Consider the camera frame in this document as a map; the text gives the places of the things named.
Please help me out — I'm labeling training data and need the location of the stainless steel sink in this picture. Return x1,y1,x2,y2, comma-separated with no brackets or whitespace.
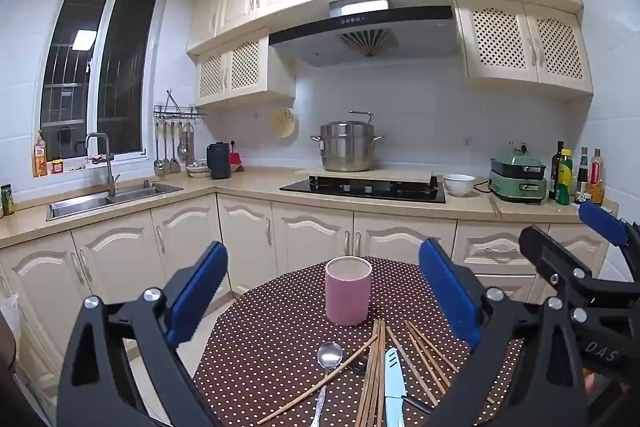
46,179,185,222

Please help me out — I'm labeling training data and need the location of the wide cream lattice cabinet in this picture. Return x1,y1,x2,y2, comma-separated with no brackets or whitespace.
452,0,595,96

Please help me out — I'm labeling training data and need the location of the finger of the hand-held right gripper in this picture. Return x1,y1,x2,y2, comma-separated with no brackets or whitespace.
518,225,601,308
579,201,640,263

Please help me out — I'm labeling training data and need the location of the light blue knife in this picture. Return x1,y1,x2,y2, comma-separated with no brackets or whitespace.
384,347,407,427

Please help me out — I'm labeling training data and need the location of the stainless steel steamer pot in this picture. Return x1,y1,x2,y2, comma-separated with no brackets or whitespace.
310,110,383,172

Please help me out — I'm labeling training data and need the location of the range hood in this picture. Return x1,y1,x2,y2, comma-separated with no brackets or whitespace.
268,0,461,68

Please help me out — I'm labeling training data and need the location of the small cream lattice cabinet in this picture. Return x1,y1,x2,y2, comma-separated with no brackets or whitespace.
195,27,297,108

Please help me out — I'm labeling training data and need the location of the round yellow wall plate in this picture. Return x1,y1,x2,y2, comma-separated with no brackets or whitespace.
270,106,299,138

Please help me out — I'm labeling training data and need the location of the black gas cooktop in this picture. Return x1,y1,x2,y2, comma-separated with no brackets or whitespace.
279,175,447,204

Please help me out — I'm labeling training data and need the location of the beige countertop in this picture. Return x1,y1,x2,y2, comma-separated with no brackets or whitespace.
0,166,621,250

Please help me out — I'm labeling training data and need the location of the green bottle yellow cap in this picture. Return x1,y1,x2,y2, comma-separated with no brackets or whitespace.
556,149,574,206

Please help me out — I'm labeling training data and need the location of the black kettle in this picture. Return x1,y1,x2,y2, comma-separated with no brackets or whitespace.
206,143,232,180

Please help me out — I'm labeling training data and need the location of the black-handled fork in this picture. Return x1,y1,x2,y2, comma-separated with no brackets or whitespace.
347,355,432,414

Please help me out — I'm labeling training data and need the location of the red-capped orange bottle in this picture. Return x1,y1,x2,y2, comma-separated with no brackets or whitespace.
588,149,605,206

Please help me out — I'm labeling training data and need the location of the kitchen window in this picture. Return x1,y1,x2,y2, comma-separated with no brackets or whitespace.
39,0,160,158

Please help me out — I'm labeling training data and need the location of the pink cup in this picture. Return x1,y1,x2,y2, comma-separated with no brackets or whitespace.
325,257,373,327

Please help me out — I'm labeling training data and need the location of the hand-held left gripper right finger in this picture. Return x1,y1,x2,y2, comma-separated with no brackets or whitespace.
419,238,586,427

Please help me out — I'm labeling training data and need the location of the white bowl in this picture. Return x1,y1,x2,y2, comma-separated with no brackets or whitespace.
443,174,476,197

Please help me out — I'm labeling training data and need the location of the dark olive oil bottle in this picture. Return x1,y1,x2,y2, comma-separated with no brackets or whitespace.
549,141,565,200

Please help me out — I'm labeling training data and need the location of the brown polka dot tablecloth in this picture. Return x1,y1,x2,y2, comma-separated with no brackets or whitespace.
192,256,526,427

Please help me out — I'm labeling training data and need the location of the wall utensil rack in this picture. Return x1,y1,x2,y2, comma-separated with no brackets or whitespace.
153,90,207,124

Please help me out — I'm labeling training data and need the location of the dark sauce bottle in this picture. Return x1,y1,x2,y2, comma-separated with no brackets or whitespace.
575,147,590,202

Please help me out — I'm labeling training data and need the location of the metal faucet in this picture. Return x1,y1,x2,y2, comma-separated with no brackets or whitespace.
84,133,121,196

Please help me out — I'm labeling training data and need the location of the green electric cooker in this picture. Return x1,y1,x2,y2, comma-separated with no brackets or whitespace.
488,144,548,206

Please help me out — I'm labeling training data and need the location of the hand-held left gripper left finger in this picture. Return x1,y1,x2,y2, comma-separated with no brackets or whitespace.
57,241,229,427

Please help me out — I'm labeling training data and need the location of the hanging metal spatula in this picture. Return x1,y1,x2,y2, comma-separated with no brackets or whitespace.
170,122,182,174

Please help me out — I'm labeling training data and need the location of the bunch of wooden chopsticks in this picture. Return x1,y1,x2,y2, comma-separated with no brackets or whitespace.
256,318,496,427

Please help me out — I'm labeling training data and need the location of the white plastic bag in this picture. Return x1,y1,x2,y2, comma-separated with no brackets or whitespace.
0,292,22,358

